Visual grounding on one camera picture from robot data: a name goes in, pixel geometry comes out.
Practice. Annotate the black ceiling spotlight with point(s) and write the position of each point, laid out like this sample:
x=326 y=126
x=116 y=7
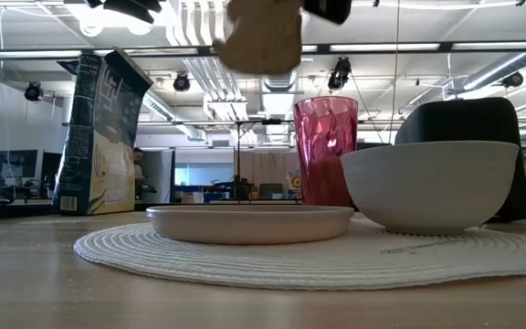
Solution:
x=512 y=80
x=181 y=82
x=34 y=91
x=339 y=73

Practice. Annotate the brown toast slice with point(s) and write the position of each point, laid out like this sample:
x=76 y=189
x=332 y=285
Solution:
x=263 y=41

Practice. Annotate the blue cereal box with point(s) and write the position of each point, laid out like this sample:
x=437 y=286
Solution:
x=98 y=137

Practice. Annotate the white ceramic bowl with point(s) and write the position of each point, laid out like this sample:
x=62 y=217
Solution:
x=427 y=187

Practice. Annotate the person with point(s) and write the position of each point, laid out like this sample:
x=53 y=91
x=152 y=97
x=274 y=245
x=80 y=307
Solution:
x=139 y=166

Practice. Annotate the black overhead light beam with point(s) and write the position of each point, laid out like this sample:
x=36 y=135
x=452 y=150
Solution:
x=445 y=46

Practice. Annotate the black toaster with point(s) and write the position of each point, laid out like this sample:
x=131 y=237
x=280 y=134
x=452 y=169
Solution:
x=464 y=121

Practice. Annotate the beige shallow plate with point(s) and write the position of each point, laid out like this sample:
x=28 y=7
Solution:
x=249 y=226

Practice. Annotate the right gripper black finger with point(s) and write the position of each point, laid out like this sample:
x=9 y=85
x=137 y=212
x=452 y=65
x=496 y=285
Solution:
x=329 y=9

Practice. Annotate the yellow cereal box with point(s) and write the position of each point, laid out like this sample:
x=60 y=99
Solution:
x=295 y=183

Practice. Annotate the white woven round placemat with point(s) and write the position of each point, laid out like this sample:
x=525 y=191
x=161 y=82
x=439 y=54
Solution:
x=267 y=265

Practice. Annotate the pink faceted tumbler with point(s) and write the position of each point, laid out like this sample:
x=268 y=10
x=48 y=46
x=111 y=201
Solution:
x=324 y=137

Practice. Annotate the black computer monitor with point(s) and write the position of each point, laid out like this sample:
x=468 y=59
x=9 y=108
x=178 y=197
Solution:
x=16 y=163

